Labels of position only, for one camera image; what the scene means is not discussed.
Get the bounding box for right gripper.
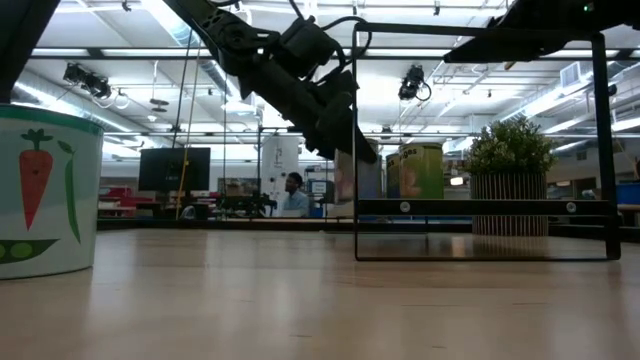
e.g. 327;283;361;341
443;0;640;64

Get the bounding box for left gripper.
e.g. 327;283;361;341
238;49;380;165

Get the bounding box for peaches label tin can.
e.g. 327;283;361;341
333;139;384;205

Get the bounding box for green label tin can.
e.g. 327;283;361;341
398;141;445;201

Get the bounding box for white ceiling vent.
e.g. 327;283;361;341
559;61;582;89

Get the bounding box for white cylindrical column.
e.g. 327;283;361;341
259;134;301;201

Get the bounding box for person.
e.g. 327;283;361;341
277;172;311;219

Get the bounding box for green plant in ribbed pot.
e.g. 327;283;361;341
462;114;557;238

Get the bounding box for black monitor screen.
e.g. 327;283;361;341
138;146;212;193

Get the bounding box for black overhead crossbar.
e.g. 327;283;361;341
29;46;640;61

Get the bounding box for red storage bins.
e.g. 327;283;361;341
98;185;174;219

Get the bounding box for black ceiling device cluster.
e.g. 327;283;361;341
62;62;114;100

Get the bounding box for carrot and peas tin can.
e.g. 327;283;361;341
0;103;105;280

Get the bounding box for black ceiling camera with cable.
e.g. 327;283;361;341
397;63;432;103

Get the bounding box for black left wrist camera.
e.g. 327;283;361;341
277;14;344;69

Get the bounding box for black metal frame stand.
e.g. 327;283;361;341
256;124;339;221

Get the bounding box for black aluminium table frame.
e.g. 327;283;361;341
97;217;640;241

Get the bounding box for yellow cable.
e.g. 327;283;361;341
174;42;202;221

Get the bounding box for wooden shelf with black frame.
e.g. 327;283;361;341
352;21;623;263

